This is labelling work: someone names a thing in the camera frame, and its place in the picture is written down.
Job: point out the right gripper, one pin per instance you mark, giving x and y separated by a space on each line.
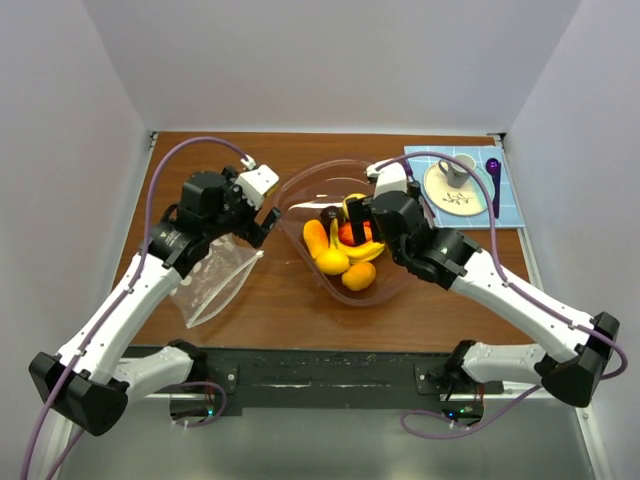
356 213

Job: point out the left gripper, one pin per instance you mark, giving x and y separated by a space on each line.
254 233

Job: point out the dark fake plum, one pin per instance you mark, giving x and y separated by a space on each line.
331 213

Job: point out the orange fake fruit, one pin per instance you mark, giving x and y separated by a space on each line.
346 236

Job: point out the yellow fake banana bunch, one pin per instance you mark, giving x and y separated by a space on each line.
363 253

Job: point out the yellow fake lemon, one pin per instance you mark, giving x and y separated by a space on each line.
332 262

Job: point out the clear zip top bag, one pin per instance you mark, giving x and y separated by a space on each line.
214 281

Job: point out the yellow fake mango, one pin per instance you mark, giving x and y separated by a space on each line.
315 238

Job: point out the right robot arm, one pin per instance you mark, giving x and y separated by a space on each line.
570 349

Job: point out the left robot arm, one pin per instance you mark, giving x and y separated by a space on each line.
84 381

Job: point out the clear pink plastic bowl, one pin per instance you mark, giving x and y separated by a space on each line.
304 195

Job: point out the purple plastic fork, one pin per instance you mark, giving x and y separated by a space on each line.
410 175

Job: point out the grey mug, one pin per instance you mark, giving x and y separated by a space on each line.
455 173

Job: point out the cream and teal plate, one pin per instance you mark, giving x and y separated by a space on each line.
468 200

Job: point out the blue checked placemat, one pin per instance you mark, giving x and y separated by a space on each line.
509 216

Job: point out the purple plastic spoon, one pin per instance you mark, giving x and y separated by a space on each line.
494 169

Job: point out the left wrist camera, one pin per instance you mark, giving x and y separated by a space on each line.
257 184

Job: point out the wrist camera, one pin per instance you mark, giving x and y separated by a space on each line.
257 184
387 176

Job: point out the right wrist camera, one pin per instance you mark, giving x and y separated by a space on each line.
387 176

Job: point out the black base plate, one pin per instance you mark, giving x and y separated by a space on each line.
324 379

